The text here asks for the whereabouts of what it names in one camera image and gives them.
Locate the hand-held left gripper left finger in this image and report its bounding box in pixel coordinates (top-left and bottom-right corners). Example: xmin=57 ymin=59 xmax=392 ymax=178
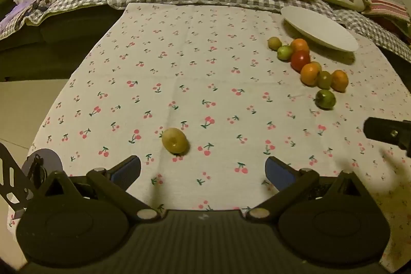
xmin=42 ymin=155 xmax=166 ymax=223

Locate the white ribbed plate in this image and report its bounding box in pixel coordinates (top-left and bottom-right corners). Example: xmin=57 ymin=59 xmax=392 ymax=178
xmin=281 ymin=6 xmax=359 ymax=52

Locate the black perforated metal bracket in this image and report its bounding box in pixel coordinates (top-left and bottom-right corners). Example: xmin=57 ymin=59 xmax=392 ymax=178
xmin=0 ymin=142 xmax=36 ymax=217

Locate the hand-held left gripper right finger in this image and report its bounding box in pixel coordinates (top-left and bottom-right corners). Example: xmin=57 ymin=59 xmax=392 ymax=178
xmin=246 ymin=156 xmax=370 ymax=223

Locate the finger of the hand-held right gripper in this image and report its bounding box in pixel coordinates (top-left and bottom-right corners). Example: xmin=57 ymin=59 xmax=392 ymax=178
xmin=364 ymin=117 xmax=411 ymax=158

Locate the red tomato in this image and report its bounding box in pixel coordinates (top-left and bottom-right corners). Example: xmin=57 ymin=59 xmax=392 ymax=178
xmin=291 ymin=50 xmax=311 ymax=72

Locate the small green fruit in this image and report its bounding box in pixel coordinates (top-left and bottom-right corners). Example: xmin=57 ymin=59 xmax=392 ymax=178
xmin=277 ymin=45 xmax=294 ymax=61
xmin=315 ymin=89 xmax=336 ymax=110

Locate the orange tangerine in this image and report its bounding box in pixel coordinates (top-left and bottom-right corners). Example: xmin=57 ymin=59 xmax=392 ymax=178
xmin=331 ymin=69 xmax=349 ymax=92
xmin=300 ymin=63 xmax=322 ymax=87
xmin=291 ymin=38 xmax=310 ymax=54

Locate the cherry print tablecloth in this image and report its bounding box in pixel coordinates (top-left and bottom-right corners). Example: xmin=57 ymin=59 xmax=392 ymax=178
xmin=6 ymin=3 xmax=411 ymax=274

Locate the grey round disc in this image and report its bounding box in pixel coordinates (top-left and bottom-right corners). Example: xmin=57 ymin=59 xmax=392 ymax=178
xmin=21 ymin=148 xmax=63 ymax=191

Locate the purple floral cloth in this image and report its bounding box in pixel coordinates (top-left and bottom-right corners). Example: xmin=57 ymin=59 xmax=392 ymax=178
xmin=0 ymin=0 xmax=87 ymax=37

